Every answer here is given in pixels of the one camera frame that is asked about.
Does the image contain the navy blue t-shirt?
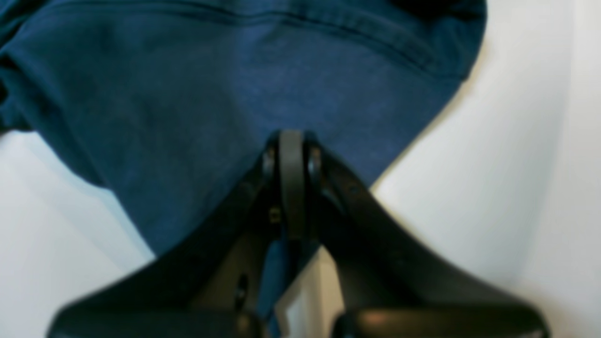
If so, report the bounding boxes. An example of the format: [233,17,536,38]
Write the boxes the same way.
[0,0,488,338]

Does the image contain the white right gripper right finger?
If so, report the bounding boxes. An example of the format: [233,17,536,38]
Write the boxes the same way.
[291,131,550,338]

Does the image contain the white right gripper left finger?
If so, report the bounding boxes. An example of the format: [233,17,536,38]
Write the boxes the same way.
[47,132,296,338]

